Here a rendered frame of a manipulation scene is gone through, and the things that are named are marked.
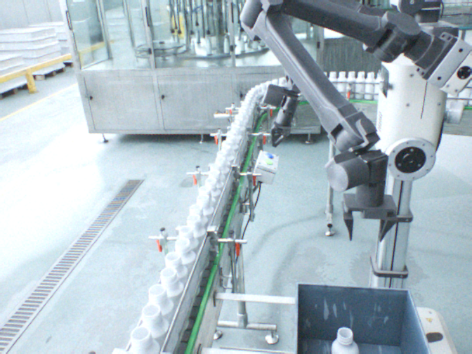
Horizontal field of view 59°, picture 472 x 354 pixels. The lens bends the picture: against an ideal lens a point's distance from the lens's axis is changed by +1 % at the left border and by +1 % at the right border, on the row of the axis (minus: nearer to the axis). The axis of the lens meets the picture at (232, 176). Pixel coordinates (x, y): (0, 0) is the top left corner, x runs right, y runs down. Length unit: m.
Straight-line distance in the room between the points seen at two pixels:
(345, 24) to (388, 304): 0.78
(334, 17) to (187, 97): 3.79
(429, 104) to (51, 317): 2.32
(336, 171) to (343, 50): 5.70
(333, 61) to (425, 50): 5.31
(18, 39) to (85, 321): 8.19
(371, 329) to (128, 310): 1.67
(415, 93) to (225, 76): 3.43
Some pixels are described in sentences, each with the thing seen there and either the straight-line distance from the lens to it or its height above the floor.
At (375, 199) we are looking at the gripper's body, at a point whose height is 1.33.
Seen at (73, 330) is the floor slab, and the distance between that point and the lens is 2.68.
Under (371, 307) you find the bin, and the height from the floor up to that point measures 0.88.
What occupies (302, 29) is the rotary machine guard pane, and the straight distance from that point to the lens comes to 4.53.
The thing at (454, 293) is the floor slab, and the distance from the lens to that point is 2.87.
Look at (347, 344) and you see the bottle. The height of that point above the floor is 0.88.
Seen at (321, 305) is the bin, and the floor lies 0.87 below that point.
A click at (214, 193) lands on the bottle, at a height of 1.13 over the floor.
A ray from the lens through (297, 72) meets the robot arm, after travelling 0.94.
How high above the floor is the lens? 1.76
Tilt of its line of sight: 25 degrees down
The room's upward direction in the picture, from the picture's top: 4 degrees counter-clockwise
